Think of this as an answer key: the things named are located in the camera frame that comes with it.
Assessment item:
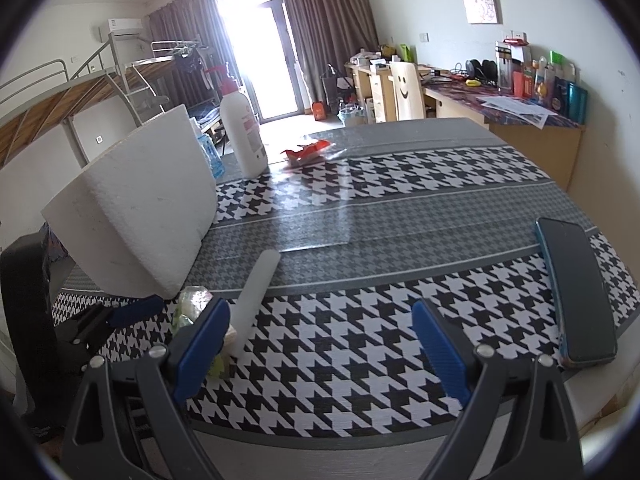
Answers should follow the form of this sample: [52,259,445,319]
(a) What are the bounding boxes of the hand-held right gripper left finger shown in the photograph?
[62,298,232,480]

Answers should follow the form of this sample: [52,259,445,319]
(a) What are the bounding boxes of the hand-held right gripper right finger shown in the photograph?
[411,299,585,480]

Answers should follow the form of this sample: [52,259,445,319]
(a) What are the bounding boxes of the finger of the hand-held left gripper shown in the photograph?
[65,295,166,358]

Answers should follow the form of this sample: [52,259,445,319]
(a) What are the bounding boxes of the white foam box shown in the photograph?
[41,105,219,301]

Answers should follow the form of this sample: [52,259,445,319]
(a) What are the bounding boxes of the clear plastic wrapped packet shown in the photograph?
[172,285,238,381]

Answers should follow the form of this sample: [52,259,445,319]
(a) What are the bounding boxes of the white translucent foam tube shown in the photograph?
[234,249,279,357]

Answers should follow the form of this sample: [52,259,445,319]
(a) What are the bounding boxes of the black white houndstooth tablecloth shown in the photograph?
[50,117,631,433]

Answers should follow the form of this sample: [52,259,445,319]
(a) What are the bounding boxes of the dark smartphone blue case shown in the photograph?
[534,217,619,369]

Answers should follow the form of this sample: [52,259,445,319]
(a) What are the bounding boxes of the blue plastic bottle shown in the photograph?
[197,132,224,179]

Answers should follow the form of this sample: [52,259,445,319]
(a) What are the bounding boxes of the white spray bottle red trigger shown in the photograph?
[207,62,271,178]

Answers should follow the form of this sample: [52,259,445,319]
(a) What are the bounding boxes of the grey metal bunk bed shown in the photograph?
[0,40,151,171]
[122,40,221,131]

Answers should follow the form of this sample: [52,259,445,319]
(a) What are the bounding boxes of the red snack packet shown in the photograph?
[280,139,332,167]

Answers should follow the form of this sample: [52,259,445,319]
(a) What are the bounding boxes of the wooden desk patterned top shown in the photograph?
[422,72,586,191]

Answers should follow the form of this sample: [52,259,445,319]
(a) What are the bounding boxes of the hanging purple clothes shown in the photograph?
[172,50,206,73]

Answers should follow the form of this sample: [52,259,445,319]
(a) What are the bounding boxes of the white bucket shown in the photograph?
[337,105,368,127]

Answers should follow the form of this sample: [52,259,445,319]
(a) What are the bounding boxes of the white printed paper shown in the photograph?
[475,95,560,128]

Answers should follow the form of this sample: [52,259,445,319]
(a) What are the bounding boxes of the wooden desk with drawers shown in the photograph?
[345,62,398,123]

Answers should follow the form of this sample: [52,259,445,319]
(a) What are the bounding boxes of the white air conditioner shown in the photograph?
[107,17,143,38]

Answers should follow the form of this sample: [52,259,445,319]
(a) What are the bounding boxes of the brown curtain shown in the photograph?
[147,0,221,96]
[276,0,381,116]

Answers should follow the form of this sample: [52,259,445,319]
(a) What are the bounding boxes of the black headphones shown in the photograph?
[465,59,498,83]

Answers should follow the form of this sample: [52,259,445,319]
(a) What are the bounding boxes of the row of toiletry bottles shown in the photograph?
[515,50,591,125]

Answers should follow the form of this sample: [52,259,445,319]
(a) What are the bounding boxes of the glass balcony door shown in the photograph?
[212,0,306,123]

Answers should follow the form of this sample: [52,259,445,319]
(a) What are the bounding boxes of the pink cartoon wall picture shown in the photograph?
[460,0,502,25]

